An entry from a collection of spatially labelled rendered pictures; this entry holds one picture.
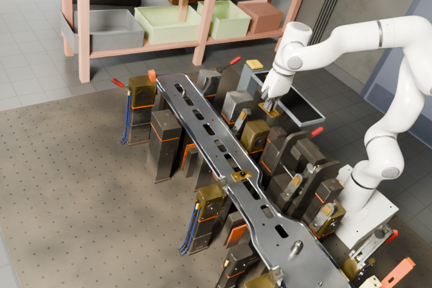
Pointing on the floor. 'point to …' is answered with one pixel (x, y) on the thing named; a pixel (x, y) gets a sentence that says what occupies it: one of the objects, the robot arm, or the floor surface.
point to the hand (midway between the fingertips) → (270, 104)
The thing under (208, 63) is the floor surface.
